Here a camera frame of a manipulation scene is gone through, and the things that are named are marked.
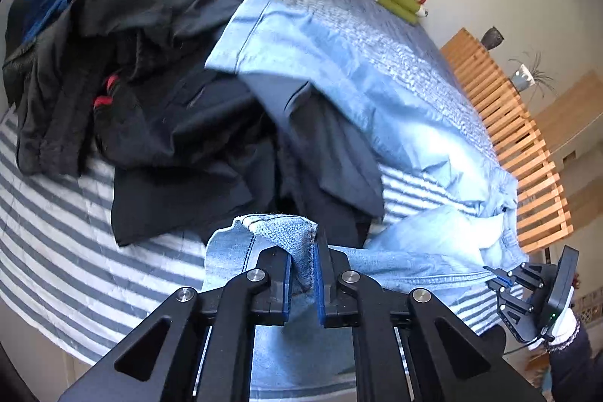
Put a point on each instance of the blue striped garment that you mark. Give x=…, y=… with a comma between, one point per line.
x=56, y=1

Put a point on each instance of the dark grey pants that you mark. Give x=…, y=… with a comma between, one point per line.
x=329, y=157

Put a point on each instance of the person's right forearm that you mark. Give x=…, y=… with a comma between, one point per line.
x=574, y=369

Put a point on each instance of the light blue jeans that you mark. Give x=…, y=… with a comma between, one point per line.
x=377, y=100

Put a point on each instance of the light wooden board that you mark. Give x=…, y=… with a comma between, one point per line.
x=574, y=110

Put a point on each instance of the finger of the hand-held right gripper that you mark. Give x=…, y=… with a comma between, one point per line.
x=513, y=294
x=527, y=275

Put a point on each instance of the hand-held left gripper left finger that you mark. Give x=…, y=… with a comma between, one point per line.
x=288, y=289

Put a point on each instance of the blue white striped bed quilt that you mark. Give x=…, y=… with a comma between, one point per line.
x=47, y=242

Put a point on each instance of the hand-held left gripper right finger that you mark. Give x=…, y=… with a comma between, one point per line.
x=322, y=289

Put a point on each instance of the black pants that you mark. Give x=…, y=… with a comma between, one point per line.
x=188, y=176

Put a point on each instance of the person's right hand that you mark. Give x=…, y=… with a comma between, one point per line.
x=563, y=326

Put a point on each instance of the black garment with red trim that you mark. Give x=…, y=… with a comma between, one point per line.
x=106, y=101

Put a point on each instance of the dark ceramic vase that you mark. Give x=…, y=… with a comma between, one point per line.
x=492, y=37

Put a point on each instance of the wooden slatted bed rail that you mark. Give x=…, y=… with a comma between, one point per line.
x=518, y=138

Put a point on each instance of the potted plant in pale pot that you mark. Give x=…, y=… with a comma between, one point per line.
x=522, y=77

